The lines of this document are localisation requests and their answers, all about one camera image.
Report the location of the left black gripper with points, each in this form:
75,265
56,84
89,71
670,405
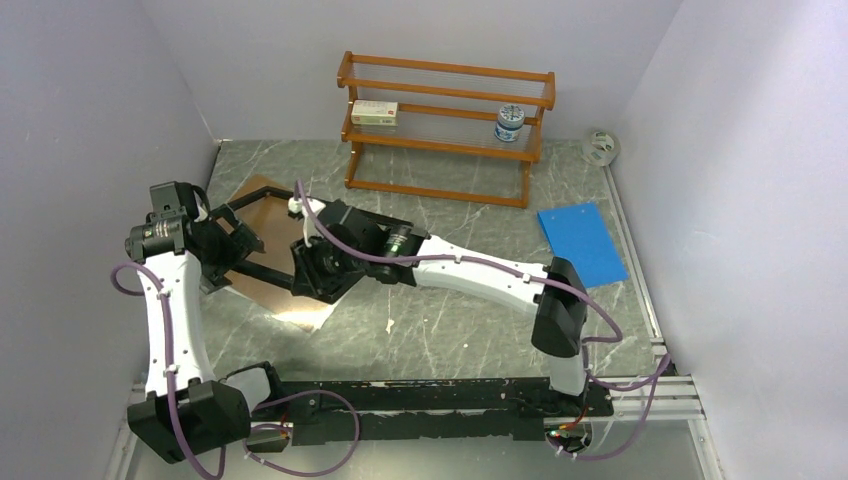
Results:
236,243

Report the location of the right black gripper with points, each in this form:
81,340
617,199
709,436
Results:
309,279

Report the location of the brown cardboard backing board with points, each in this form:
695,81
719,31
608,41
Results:
268,218

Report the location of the picture frame black and gold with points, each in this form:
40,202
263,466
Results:
252,269

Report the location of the white photo paper sheet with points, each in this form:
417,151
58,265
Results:
307,319

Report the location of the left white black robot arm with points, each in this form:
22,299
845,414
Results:
183,250

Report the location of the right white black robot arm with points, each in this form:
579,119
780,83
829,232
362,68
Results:
341,244

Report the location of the white red small box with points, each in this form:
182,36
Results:
371,112

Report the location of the orange wooden shelf rack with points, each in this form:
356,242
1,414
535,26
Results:
445,108

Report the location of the blue white ceramic jar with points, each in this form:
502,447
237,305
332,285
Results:
509,123

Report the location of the blue clipboard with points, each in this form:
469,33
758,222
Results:
578,233

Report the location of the clear tape roll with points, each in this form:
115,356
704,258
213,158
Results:
599,147

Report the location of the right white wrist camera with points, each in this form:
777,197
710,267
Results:
306,210

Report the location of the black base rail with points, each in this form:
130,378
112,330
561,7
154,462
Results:
520,408

